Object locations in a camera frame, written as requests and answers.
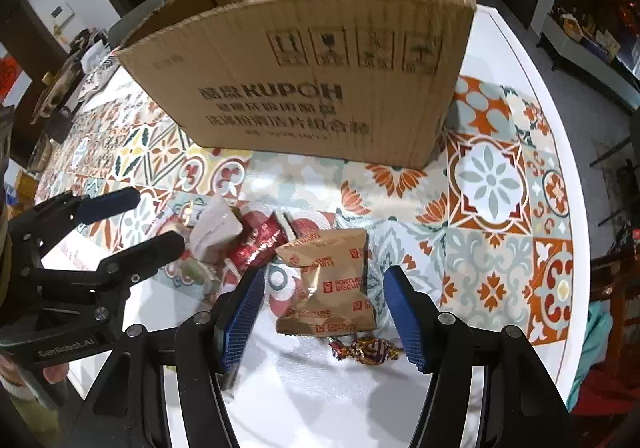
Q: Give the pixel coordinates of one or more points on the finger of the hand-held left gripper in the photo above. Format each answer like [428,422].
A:
[112,205]
[150,253]

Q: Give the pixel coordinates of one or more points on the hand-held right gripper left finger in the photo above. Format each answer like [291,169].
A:
[242,323]

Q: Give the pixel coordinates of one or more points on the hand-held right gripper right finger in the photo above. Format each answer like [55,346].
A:
[405,318]

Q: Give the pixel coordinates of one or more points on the brown biscuit packet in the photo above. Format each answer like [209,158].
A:
[330,283]

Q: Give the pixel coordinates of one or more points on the brown cardboard box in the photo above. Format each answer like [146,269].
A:
[310,78]

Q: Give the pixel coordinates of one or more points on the person's left hand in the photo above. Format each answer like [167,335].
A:
[55,373]

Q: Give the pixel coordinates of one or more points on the colourful wrapped candy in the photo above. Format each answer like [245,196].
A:
[374,352]
[340,349]

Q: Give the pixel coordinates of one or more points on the clear plastic snack packet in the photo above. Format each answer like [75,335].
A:
[192,273]

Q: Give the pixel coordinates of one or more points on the white patterned snack bag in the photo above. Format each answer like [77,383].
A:
[100,73]

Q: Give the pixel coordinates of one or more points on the cooking pot with lid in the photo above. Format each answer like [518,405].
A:
[57,83]

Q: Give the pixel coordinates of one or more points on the patterned tile tablecloth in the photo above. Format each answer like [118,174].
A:
[500,188]

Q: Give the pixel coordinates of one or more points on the teal cloth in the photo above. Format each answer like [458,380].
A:
[592,353]

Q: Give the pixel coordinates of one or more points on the orange wooden chair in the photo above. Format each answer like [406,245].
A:
[617,293]

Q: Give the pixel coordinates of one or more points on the red cloth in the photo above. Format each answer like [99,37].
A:
[607,403]

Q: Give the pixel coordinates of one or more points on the grey tv cabinet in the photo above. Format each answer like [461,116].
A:
[590,58]

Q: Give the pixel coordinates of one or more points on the white wall panel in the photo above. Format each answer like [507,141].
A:
[62,14]

